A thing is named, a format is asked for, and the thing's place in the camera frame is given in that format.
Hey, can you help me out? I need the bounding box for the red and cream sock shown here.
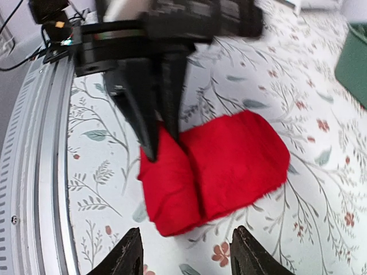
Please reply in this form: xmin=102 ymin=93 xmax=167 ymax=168
xmin=138 ymin=111 xmax=290 ymax=237

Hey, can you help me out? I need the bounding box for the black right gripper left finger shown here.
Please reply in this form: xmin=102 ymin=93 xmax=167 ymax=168
xmin=88 ymin=227 xmax=143 ymax=275

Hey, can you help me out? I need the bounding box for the green divided storage bin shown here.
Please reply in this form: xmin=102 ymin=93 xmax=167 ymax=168
xmin=335 ymin=22 xmax=366 ymax=108

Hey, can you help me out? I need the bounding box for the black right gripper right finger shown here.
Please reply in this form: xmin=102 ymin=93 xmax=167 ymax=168
xmin=231 ymin=226 xmax=292 ymax=275

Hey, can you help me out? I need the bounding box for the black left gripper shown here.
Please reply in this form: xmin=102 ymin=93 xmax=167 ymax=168
xmin=73 ymin=1 xmax=264 ymax=162

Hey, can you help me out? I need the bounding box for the aluminium front rail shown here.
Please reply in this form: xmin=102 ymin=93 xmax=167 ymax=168
xmin=1 ymin=57 xmax=79 ymax=274

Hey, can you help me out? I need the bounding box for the white shelf unit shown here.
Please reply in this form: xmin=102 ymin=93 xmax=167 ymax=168
xmin=283 ymin=0 xmax=344 ymax=13

